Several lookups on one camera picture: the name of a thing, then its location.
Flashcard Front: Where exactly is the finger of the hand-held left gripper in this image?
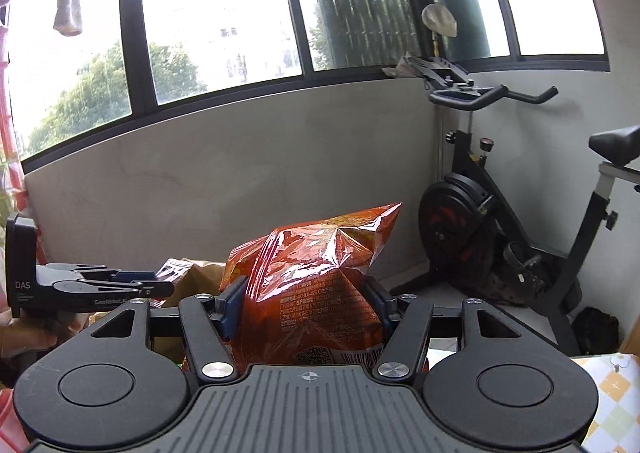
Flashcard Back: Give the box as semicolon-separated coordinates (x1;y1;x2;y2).
52;279;176;299
75;262;157;284

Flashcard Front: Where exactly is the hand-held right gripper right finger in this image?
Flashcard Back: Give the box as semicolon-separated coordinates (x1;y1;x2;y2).
362;278;526;380

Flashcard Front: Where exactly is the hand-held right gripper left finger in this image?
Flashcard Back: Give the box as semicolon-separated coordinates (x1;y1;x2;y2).
90;277;248;381

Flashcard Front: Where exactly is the orange snack packet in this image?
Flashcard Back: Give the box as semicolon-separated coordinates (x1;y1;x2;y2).
220;202;431;376

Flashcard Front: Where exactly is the person's left hand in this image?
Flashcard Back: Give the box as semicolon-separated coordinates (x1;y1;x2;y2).
0;315;73;360

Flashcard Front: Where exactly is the black exercise bike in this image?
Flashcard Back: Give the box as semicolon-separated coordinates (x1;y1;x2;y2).
417;85;640;356

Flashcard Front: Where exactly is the black bag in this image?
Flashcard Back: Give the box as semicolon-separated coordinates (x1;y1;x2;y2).
571;307;621;356

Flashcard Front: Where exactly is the beige cloth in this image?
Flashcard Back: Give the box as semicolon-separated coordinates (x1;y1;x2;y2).
382;55;416;78

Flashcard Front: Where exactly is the black folding rack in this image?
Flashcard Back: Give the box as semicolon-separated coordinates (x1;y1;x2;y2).
397;55;475;86

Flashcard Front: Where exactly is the checkered tablecloth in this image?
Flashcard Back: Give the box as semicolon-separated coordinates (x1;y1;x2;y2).
427;338;640;453

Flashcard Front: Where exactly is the wooden panel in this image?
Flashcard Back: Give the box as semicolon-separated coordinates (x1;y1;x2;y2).
617;323;640;359

